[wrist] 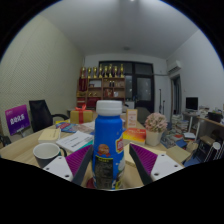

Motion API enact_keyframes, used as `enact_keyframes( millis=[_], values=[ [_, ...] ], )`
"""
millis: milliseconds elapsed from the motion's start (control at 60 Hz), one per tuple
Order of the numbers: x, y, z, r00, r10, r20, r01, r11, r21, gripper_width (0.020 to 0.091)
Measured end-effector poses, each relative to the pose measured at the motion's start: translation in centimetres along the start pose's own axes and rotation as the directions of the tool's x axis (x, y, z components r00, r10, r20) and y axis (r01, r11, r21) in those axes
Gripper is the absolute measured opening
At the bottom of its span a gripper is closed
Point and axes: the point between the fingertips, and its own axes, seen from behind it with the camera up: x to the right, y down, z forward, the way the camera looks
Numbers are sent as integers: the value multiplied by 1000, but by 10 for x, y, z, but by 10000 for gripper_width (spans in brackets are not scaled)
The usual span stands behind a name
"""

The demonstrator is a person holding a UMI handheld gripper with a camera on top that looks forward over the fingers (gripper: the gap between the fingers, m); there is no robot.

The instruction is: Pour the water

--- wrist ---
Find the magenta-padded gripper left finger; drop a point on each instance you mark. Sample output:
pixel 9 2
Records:
pixel 78 159

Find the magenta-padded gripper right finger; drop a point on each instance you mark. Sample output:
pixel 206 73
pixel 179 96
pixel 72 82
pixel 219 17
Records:
pixel 145 159

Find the blue drink bottle white cap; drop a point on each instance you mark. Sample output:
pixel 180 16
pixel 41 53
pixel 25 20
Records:
pixel 108 133

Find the white booklet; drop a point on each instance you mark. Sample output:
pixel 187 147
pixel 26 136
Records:
pixel 75 141

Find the orange book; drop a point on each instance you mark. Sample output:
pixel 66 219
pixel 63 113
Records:
pixel 135 135

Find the black mug white inside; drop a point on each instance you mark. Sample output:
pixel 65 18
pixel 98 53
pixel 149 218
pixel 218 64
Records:
pixel 46 151

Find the colourful printed magazine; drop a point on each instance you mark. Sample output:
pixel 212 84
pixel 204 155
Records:
pixel 66 127

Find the thick beige book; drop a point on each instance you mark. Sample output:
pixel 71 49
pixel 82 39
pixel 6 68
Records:
pixel 49 135

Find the pink flowers in white pot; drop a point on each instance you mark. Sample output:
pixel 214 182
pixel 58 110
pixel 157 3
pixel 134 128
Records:
pixel 155 123

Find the standing orange card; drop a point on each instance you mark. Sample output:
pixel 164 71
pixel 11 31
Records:
pixel 131 118

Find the yellow gift box red ribbon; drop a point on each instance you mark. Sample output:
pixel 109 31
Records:
pixel 81 116

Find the pile of books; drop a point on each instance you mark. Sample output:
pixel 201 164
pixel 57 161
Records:
pixel 181 128

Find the black office chair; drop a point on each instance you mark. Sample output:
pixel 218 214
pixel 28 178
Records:
pixel 40 115

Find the white stool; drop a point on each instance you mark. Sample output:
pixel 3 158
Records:
pixel 213 150

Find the black framed glass door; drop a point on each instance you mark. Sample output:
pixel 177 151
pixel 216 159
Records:
pixel 145 88

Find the purple sign board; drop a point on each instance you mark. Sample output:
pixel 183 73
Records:
pixel 17 119

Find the black computer monitor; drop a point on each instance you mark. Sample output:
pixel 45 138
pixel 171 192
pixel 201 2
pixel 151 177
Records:
pixel 192 103

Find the wooden shelf unit with trophies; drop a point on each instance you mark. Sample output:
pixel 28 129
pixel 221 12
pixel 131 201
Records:
pixel 100 88

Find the wooden side desk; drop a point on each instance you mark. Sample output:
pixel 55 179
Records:
pixel 210 121

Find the white wall air conditioner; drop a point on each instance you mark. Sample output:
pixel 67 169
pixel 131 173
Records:
pixel 174 66

